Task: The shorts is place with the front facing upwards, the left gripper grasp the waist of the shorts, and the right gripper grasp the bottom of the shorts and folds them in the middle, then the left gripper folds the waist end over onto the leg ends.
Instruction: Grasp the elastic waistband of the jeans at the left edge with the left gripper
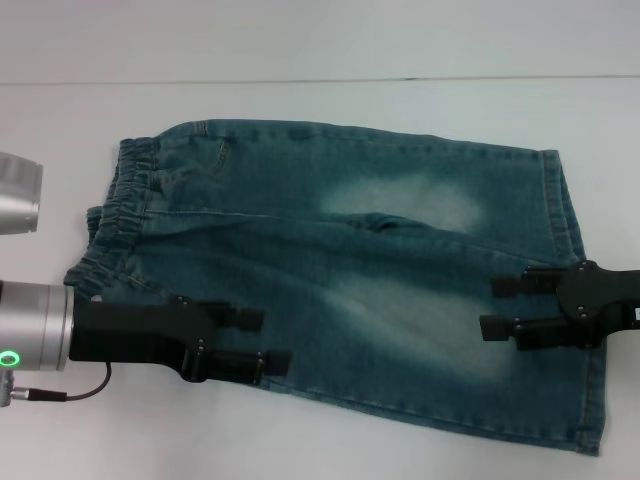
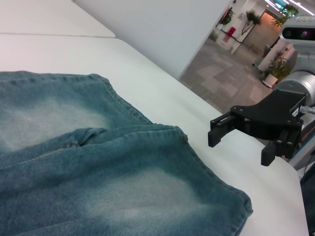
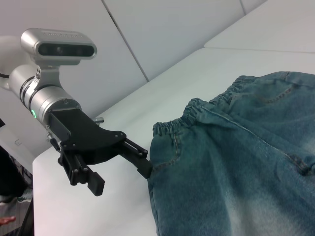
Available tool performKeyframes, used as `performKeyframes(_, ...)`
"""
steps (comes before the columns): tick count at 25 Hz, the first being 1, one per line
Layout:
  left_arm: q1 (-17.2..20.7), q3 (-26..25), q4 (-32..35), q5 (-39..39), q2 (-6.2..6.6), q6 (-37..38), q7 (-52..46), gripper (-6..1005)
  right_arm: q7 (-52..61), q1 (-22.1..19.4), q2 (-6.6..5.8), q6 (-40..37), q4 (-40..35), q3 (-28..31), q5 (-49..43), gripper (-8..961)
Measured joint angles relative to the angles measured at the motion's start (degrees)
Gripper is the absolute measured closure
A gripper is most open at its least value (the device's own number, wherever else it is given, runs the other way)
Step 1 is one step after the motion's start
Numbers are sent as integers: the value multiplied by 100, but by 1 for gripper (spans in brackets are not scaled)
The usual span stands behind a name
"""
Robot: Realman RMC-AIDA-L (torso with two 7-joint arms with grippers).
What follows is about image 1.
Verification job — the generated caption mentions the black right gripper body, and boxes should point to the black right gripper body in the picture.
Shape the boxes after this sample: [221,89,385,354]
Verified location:
[556,259,640,348]

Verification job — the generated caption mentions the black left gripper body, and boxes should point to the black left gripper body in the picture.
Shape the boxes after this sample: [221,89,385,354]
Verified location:
[68,295,227,384]

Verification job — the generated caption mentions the blue denim shorts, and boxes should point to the blue denim shorts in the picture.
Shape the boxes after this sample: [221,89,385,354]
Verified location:
[63,118,609,444]

